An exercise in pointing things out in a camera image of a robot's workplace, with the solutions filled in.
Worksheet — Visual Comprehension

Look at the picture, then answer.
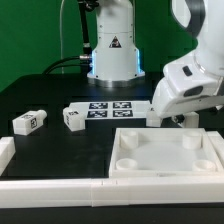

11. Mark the white right fence bar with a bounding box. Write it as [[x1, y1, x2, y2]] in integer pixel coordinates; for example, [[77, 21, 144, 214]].
[[207, 131, 224, 166]]

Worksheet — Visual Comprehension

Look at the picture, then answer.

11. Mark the white fence bar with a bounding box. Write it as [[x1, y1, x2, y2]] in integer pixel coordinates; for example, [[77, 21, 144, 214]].
[[207, 131, 224, 166], [0, 137, 16, 176], [0, 176, 224, 208]]

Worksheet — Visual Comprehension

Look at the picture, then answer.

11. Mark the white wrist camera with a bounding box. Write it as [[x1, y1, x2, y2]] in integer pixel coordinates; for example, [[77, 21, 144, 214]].
[[163, 51, 224, 98]]

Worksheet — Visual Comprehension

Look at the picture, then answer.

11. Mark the white front fence bar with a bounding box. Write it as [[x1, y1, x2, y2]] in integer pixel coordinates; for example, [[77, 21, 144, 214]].
[[0, 176, 224, 208]]

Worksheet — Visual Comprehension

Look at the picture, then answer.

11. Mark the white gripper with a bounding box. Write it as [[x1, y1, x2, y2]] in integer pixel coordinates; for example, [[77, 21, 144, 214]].
[[152, 79, 224, 127]]

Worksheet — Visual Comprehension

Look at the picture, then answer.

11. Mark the white left fence bar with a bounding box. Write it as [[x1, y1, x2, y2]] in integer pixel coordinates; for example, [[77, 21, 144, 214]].
[[0, 137, 16, 176]]

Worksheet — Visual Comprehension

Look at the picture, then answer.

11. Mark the black cable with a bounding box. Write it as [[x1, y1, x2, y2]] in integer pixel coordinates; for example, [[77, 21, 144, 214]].
[[42, 0, 98, 76]]

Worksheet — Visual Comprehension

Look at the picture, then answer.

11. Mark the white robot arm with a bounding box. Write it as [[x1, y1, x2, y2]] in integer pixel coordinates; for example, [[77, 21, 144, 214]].
[[84, 0, 224, 127]]

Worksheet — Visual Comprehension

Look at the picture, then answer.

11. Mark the white square tabletop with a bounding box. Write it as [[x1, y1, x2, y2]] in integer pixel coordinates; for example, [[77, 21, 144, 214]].
[[109, 128, 224, 178]]

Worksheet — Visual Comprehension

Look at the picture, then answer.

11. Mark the grey thin cable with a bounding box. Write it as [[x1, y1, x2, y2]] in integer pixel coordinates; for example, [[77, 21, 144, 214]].
[[59, 0, 66, 75]]

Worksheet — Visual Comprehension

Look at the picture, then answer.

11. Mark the white fiducial marker sheet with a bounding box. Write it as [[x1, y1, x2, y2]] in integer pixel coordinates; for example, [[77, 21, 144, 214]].
[[69, 101, 151, 120]]

